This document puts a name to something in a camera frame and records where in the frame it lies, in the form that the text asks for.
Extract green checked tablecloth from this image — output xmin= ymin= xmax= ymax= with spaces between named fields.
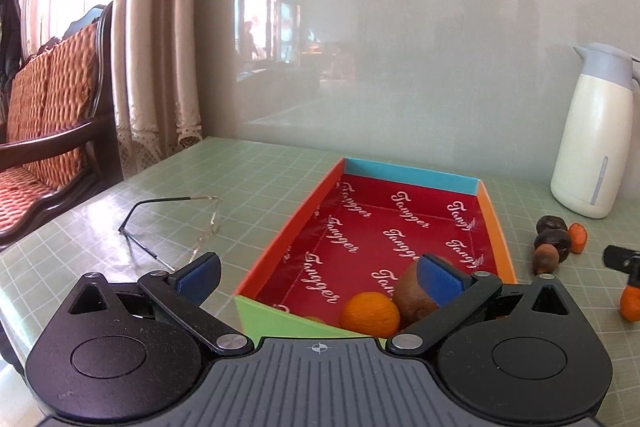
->
xmin=0 ymin=136 xmax=640 ymax=408

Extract small orange kumquat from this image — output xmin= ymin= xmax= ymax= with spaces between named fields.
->
xmin=569 ymin=223 xmax=588 ymax=254

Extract white thermos jug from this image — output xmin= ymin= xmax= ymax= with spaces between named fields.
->
xmin=550 ymin=43 xmax=640 ymax=219

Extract thin metal eyeglasses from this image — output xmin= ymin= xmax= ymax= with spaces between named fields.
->
xmin=119 ymin=195 xmax=223 ymax=272

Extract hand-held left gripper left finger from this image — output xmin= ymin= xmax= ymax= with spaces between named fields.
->
xmin=62 ymin=251 xmax=255 ymax=356

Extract orange mandarin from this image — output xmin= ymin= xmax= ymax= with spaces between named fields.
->
xmin=339 ymin=292 xmax=401 ymax=337
xmin=620 ymin=284 xmax=640 ymax=323

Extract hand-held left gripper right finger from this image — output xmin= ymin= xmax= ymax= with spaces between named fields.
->
xmin=386 ymin=252 xmax=577 ymax=356

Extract colourful cardboard box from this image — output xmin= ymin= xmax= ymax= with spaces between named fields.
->
xmin=232 ymin=157 xmax=518 ymax=340

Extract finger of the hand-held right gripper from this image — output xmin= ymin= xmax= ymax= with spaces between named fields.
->
xmin=602 ymin=245 xmax=635 ymax=271

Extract brown kiwi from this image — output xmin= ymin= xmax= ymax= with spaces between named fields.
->
xmin=394 ymin=261 xmax=442 ymax=327

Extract beige lace-trimmed curtain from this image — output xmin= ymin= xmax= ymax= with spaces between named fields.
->
xmin=115 ymin=0 xmax=203 ymax=178

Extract dark hanging coat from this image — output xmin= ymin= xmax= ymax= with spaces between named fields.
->
xmin=0 ymin=0 xmax=23 ymax=85

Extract dark brown wrinkled fruit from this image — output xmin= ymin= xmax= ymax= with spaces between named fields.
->
xmin=536 ymin=216 xmax=569 ymax=235
xmin=532 ymin=244 xmax=560 ymax=276
xmin=534 ymin=229 xmax=572 ymax=264

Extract wooden sofa with orange cushions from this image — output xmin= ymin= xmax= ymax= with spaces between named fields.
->
xmin=0 ymin=2 xmax=123 ymax=253

